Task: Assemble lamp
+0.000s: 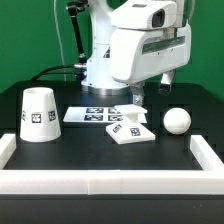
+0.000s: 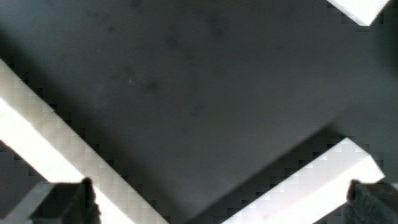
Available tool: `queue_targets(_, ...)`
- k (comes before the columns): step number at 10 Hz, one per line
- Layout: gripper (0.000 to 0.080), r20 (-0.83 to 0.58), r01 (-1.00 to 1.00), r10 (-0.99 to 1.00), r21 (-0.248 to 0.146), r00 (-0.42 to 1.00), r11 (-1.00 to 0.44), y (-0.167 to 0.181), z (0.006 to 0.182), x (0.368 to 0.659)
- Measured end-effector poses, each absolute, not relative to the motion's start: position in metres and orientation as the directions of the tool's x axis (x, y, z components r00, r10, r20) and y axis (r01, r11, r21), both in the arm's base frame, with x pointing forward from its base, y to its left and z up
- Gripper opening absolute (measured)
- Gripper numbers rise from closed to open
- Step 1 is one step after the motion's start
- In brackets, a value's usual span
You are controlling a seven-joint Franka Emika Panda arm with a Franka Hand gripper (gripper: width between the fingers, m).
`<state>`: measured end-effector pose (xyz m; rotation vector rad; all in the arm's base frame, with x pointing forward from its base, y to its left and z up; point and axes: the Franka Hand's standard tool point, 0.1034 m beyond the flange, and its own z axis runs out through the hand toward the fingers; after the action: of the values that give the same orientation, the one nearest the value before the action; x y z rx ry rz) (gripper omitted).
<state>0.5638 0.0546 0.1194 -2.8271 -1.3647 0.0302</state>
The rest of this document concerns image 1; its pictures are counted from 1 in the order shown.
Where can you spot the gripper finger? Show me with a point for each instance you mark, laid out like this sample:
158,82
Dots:
166,82
138,93

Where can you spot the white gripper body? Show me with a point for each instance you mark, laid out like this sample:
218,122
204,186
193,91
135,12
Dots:
138,55

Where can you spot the white lamp base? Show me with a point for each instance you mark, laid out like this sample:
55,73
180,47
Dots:
129,129

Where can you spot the white lamp bulb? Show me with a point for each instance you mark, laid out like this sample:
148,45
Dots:
177,121

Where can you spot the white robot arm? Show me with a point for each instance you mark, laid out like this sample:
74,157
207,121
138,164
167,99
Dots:
98,78

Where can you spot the white lamp shade cone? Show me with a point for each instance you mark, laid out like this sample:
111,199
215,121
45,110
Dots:
39,117

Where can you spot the white marker sheet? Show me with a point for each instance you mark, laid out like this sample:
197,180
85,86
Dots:
105,114

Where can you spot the white U-shaped fence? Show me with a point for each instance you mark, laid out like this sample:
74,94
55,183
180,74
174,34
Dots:
209,180

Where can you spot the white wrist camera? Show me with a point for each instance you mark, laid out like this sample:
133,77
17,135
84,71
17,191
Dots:
144,15

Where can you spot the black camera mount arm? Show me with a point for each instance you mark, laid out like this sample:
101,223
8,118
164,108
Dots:
74,8

